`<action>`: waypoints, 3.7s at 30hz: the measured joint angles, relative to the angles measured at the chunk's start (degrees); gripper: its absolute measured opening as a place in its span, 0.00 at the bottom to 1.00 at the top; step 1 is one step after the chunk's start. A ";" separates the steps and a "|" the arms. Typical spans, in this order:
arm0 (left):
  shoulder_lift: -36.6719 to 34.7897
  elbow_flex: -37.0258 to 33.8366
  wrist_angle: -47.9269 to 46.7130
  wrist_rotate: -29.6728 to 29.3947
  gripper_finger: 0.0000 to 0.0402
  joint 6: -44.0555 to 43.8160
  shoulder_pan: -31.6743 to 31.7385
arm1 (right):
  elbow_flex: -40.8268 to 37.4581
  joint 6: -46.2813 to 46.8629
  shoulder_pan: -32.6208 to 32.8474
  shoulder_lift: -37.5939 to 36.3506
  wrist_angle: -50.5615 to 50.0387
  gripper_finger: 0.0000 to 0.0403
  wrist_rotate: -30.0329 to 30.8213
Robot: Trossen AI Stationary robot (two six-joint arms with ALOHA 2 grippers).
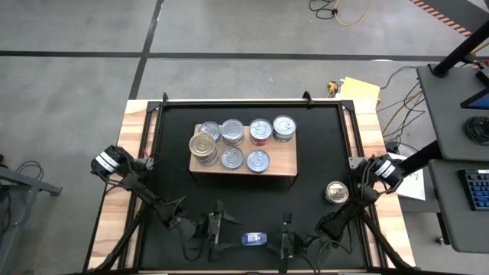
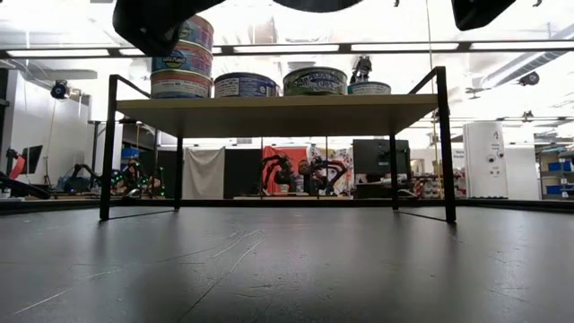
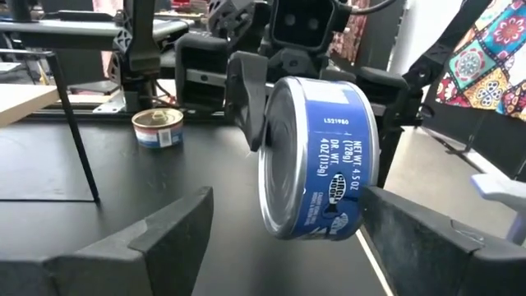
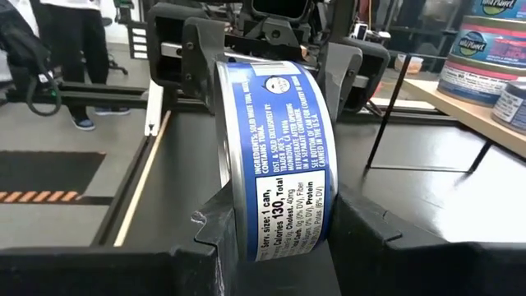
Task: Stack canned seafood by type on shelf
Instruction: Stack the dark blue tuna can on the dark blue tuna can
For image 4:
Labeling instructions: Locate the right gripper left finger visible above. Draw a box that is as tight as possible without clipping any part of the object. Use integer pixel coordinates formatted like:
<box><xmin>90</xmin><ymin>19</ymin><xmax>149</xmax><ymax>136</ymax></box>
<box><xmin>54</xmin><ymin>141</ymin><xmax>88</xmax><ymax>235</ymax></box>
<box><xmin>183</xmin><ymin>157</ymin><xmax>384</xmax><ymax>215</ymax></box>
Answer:
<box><xmin>0</xmin><ymin>183</ymin><xmax>240</xmax><ymax>296</ymax></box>

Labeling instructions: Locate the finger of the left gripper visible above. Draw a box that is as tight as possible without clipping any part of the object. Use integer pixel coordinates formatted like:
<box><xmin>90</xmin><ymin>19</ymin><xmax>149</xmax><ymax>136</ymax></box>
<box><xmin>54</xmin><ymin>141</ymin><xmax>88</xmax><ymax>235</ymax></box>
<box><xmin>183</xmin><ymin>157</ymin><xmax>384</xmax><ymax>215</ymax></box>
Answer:
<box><xmin>180</xmin><ymin>16</ymin><xmax>226</xmax><ymax>113</ymax></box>
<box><xmin>318</xmin><ymin>42</ymin><xmax>365</xmax><ymax>124</ymax></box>

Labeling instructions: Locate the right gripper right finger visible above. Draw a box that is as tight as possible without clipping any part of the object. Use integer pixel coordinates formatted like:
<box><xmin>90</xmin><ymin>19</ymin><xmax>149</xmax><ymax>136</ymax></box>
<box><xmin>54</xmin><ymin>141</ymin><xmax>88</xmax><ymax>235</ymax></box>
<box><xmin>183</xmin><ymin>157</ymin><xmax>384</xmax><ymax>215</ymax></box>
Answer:
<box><xmin>328</xmin><ymin>184</ymin><xmax>526</xmax><ymax>296</ymax></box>

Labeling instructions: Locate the wooden shelf with black legs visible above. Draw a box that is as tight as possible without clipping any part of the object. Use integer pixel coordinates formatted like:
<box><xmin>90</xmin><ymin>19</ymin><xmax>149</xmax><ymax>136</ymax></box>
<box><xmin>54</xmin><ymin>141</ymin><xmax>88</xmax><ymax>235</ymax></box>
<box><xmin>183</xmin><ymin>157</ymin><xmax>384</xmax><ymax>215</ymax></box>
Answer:
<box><xmin>364</xmin><ymin>53</ymin><xmax>526</xmax><ymax>176</ymax></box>

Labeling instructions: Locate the black ribbed equipment rack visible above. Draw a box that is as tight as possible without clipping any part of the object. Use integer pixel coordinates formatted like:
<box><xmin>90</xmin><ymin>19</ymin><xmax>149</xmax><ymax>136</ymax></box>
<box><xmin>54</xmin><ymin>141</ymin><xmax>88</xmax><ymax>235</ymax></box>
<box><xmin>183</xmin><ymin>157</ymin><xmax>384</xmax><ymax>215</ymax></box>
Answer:
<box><xmin>126</xmin><ymin>21</ymin><xmax>150</xmax><ymax>62</ymax></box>

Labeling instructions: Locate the black table mat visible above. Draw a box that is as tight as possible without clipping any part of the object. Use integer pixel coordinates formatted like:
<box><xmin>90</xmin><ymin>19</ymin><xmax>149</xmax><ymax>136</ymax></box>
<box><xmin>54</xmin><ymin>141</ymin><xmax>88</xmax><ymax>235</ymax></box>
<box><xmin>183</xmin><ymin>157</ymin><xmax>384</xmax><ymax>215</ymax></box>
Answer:
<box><xmin>118</xmin><ymin>106</ymin><xmax>526</xmax><ymax>296</ymax></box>

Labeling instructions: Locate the person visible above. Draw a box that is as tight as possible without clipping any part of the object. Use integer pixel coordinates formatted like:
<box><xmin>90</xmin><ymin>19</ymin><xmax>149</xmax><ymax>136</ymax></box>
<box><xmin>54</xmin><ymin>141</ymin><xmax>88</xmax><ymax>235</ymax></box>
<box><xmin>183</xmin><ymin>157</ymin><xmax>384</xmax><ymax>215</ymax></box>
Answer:
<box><xmin>39</xmin><ymin>0</ymin><xmax>132</xmax><ymax>132</ymax></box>

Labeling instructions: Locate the silver aluminium post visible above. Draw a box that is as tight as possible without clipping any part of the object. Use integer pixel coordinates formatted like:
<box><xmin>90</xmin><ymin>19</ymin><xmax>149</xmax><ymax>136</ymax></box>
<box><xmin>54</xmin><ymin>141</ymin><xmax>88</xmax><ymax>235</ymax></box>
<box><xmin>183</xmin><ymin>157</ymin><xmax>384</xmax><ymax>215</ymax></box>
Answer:
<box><xmin>143</xmin><ymin>80</ymin><xmax>165</xmax><ymax>137</ymax></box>

